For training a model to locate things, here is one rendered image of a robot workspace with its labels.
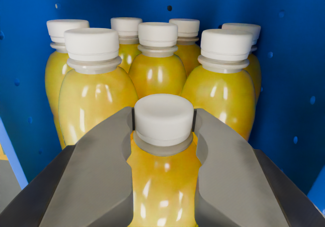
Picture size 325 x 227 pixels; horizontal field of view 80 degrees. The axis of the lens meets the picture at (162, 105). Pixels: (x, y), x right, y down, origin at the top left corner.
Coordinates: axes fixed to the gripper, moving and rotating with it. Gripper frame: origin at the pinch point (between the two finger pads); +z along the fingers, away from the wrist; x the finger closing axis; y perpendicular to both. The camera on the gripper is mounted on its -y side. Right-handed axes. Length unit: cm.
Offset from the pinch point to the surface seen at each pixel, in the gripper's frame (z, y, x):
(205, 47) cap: 4.3, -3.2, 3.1
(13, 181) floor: 115, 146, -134
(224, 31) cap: 5.5, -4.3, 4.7
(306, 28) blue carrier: 8.0, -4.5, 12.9
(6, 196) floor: 115, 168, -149
